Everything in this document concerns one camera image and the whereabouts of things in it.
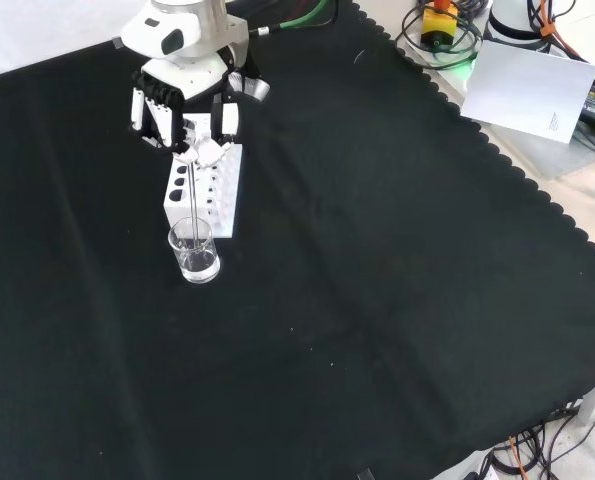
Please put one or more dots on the clear tape clip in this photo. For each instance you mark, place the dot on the clear tape clip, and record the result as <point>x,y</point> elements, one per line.
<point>364,475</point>
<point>118,44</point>

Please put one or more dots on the black bench cloth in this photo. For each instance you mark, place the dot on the black bench cloth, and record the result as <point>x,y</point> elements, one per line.
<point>327,275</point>

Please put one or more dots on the white test tube rack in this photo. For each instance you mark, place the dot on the white test tube rack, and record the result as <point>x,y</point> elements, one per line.
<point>224,200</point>

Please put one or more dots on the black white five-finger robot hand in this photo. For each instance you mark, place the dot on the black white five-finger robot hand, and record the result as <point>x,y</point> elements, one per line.
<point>192,80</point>

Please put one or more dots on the clear glass beaker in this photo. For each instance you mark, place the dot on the clear glass beaker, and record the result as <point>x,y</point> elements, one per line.
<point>197,260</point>

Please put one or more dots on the pale board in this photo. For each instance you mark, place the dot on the pale board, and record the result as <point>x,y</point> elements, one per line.
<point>527,90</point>

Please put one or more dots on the clear glass rod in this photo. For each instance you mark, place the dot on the clear glass rod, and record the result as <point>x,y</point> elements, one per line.
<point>193,200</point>

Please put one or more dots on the yellow stop button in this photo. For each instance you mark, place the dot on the yellow stop button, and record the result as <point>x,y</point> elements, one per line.
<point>439,22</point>

